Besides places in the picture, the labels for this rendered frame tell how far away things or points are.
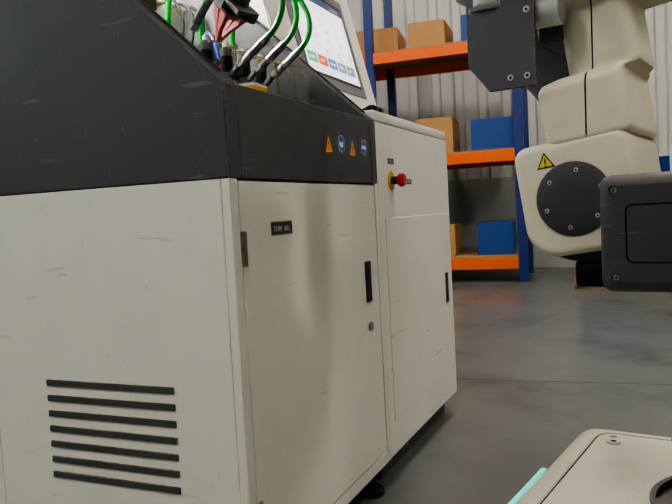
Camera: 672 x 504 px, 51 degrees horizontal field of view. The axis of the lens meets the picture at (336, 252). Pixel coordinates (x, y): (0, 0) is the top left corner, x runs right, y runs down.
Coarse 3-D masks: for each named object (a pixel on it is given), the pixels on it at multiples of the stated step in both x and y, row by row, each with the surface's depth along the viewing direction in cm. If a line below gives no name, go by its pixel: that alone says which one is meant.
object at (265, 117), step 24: (240, 96) 119; (264, 96) 126; (240, 120) 119; (264, 120) 126; (288, 120) 135; (312, 120) 144; (336, 120) 156; (360, 120) 169; (240, 144) 118; (264, 144) 126; (288, 144) 134; (312, 144) 144; (336, 144) 155; (360, 144) 168; (264, 168) 126; (288, 168) 134; (312, 168) 144; (336, 168) 155; (360, 168) 168
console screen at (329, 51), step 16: (288, 0) 202; (304, 0) 213; (320, 0) 226; (304, 16) 210; (320, 16) 222; (336, 16) 236; (304, 32) 206; (320, 32) 218; (336, 32) 232; (320, 48) 215; (336, 48) 228; (352, 48) 243; (320, 64) 211; (336, 64) 224; (352, 64) 238; (336, 80) 220; (352, 80) 233
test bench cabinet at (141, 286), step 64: (64, 192) 130; (128, 192) 124; (192, 192) 118; (0, 256) 138; (64, 256) 131; (128, 256) 125; (192, 256) 119; (0, 320) 139; (64, 320) 132; (128, 320) 126; (192, 320) 120; (0, 384) 140; (64, 384) 133; (128, 384) 127; (192, 384) 121; (384, 384) 180; (64, 448) 134; (128, 448) 128; (192, 448) 122
